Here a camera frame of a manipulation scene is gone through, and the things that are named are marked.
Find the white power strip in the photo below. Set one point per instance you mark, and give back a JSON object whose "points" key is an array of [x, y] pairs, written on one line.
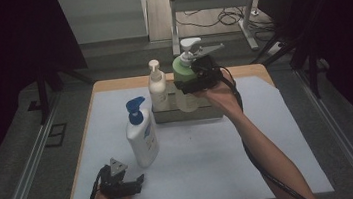
{"points": [[275, 48]]}

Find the white table mat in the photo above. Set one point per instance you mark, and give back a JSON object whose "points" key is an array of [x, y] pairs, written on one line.
{"points": [[188, 165]]}

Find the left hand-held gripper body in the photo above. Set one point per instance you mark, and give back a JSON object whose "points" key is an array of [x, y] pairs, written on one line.
{"points": [[115, 187]]}

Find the person's right hand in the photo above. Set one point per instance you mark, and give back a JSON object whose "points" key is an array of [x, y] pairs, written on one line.
{"points": [[221, 96]]}

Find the white bottle with blue pump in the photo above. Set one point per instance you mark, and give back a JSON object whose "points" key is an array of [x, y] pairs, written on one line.
{"points": [[143, 140]]}

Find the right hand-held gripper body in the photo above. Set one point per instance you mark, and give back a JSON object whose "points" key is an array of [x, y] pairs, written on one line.
{"points": [[206, 71]]}

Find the green pump bottle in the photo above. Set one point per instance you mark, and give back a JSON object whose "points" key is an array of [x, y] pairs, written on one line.
{"points": [[184, 71]]}

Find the black metal stand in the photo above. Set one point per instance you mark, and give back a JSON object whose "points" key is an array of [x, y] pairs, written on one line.
{"points": [[312, 70], [43, 94]]}

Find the aluminium rail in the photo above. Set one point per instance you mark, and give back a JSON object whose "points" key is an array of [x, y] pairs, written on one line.
{"points": [[28, 170], [339, 134]]}

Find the white cabinet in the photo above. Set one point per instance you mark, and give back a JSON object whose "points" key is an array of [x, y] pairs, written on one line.
{"points": [[104, 17]]}

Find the metal mesh basket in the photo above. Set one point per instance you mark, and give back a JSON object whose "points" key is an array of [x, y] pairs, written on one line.
{"points": [[186, 114]]}

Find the cream pump bottle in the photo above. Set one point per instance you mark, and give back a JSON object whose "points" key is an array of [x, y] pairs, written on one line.
{"points": [[158, 88]]}

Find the white metal desk frame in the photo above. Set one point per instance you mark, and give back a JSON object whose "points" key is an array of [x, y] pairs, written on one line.
{"points": [[175, 29]]}

